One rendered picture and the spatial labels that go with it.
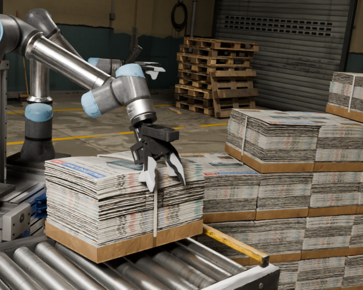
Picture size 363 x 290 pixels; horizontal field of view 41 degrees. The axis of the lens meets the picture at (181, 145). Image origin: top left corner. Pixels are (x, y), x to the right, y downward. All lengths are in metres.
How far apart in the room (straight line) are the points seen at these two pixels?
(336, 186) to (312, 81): 7.30
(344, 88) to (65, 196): 1.75
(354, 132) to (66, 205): 1.53
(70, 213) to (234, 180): 1.00
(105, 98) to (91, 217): 0.33
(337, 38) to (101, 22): 4.40
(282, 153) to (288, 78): 7.80
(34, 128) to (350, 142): 1.47
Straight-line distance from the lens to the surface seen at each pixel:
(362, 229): 2.71
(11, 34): 1.54
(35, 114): 2.17
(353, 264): 2.78
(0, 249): 1.45
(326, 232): 2.58
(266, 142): 2.20
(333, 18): 9.58
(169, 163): 1.30
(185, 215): 1.45
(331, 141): 2.41
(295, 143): 2.30
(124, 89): 1.33
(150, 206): 1.35
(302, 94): 9.84
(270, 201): 2.31
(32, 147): 2.20
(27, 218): 1.84
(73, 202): 1.35
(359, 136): 2.50
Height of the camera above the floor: 1.44
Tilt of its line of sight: 13 degrees down
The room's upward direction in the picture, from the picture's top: 6 degrees clockwise
